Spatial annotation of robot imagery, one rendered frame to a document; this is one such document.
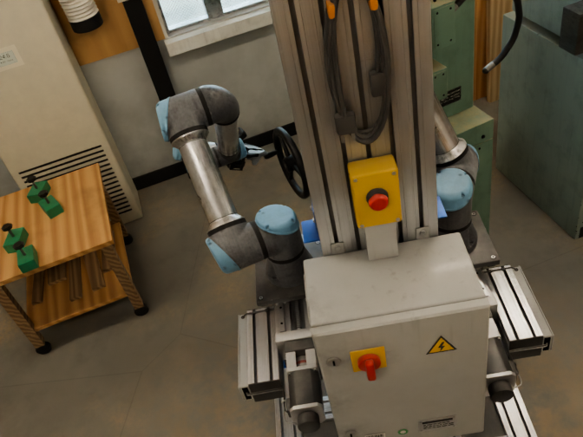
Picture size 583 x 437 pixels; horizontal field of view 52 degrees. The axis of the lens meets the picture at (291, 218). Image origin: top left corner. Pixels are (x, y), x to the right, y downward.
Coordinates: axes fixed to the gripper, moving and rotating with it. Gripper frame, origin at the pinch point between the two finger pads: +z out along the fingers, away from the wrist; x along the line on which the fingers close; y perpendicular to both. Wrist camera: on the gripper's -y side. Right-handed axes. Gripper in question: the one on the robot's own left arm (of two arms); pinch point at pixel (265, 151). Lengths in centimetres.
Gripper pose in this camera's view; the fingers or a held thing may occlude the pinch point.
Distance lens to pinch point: 234.3
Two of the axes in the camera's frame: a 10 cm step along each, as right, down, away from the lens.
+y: -2.8, 8.1, 5.1
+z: 8.9, 0.2, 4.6
